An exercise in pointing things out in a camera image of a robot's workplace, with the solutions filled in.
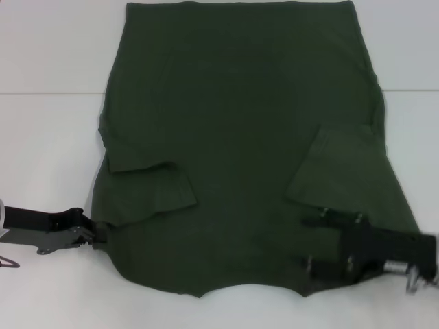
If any dark green t-shirt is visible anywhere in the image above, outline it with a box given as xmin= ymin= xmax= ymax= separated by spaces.
xmin=84 ymin=1 xmax=427 ymax=300

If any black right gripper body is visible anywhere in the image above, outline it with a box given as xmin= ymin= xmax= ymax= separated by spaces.
xmin=336 ymin=219 xmax=439 ymax=286

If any left gripper cable with plug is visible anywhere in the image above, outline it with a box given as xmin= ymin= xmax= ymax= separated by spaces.
xmin=0 ymin=253 xmax=21 ymax=269

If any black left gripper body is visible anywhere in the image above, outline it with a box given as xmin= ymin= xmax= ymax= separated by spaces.
xmin=0 ymin=205 xmax=95 ymax=257

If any gripper cable with plug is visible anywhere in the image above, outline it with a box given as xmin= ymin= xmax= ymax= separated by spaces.
xmin=0 ymin=253 xmax=21 ymax=269
xmin=383 ymin=259 xmax=439 ymax=295

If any right gripper cable with plug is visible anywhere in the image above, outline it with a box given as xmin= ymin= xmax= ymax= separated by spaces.
xmin=383 ymin=259 xmax=439 ymax=295

